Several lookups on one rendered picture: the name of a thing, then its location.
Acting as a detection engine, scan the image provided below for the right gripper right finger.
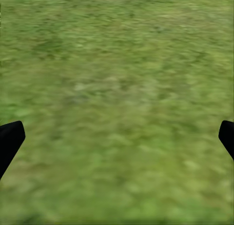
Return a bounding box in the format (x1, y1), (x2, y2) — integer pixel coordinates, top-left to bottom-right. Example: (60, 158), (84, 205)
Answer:
(218, 121), (234, 160)

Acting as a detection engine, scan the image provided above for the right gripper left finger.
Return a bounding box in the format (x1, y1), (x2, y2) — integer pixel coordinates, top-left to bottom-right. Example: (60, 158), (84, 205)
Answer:
(0, 121), (25, 179)

